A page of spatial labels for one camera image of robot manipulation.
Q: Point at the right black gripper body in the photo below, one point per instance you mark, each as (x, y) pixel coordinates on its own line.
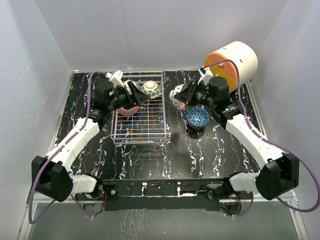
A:
(202, 95)

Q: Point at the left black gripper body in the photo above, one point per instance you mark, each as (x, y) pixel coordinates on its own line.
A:
(121, 98)

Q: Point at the pink patterned bowl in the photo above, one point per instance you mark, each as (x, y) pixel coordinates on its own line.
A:
(128, 112)

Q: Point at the red lattice white bowl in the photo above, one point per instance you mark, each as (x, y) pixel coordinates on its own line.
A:
(197, 117)

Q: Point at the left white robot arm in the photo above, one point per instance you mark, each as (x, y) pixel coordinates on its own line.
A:
(51, 174)

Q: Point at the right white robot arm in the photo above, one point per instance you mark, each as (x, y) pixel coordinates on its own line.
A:
(279, 171)

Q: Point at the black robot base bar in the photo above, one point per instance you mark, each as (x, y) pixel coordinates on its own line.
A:
(168, 194)

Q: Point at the brown patterned bowl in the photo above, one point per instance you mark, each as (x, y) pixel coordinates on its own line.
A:
(128, 83)

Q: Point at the green spotted white bowl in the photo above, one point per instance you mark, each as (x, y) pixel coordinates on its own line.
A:
(151, 88)

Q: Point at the round pastel drawer cabinet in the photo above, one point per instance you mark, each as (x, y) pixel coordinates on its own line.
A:
(236, 62)

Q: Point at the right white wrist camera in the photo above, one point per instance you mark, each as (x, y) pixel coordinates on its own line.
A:
(205, 75)

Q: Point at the white wire dish rack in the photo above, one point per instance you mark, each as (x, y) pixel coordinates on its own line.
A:
(148, 124)

